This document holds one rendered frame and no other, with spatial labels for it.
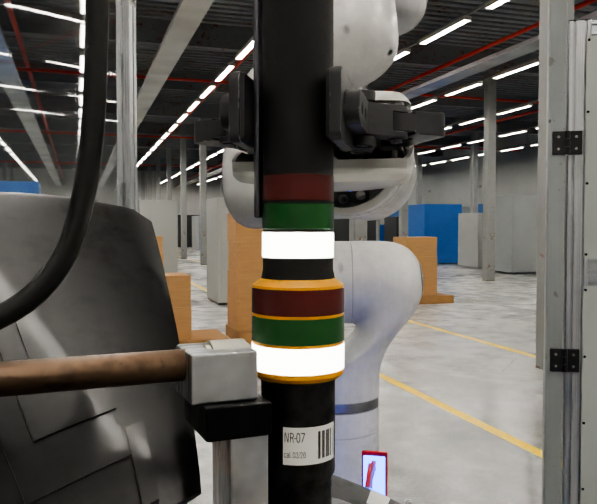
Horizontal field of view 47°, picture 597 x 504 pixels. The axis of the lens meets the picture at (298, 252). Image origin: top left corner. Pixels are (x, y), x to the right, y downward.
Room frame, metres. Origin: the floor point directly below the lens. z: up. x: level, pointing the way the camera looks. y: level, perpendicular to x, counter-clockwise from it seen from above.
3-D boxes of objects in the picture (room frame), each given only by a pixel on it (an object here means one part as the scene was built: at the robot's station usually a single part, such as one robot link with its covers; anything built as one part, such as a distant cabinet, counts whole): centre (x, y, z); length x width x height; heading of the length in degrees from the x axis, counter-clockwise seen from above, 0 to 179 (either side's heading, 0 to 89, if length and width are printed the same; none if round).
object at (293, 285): (0.32, 0.00, 1.36); 0.04 x 0.04 x 0.05
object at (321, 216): (0.32, 0.00, 1.41); 0.03 x 0.03 x 0.01
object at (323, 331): (0.32, 0.00, 1.36); 0.04 x 0.04 x 0.01
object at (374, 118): (0.33, -0.03, 1.46); 0.07 x 0.03 x 0.03; 168
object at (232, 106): (0.34, 0.03, 1.46); 0.07 x 0.03 x 0.03; 168
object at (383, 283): (1.00, -0.09, 1.27); 0.19 x 0.12 x 0.24; 89
